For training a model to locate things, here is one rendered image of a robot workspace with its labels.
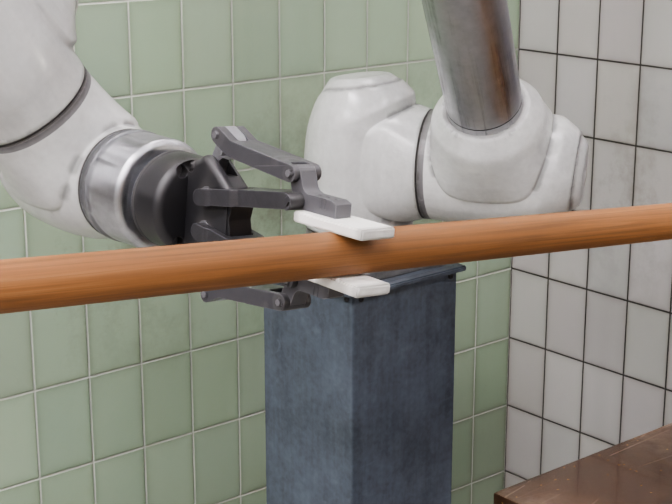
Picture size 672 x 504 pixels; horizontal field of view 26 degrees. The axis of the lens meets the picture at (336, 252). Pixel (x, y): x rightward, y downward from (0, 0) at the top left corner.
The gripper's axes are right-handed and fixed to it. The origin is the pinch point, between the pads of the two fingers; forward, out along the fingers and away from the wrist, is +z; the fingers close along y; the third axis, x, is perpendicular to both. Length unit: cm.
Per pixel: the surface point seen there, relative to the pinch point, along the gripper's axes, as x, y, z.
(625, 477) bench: -126, 61, -65
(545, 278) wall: -159, 42, -114
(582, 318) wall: -159, 47, -104
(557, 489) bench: -114, 63, -69
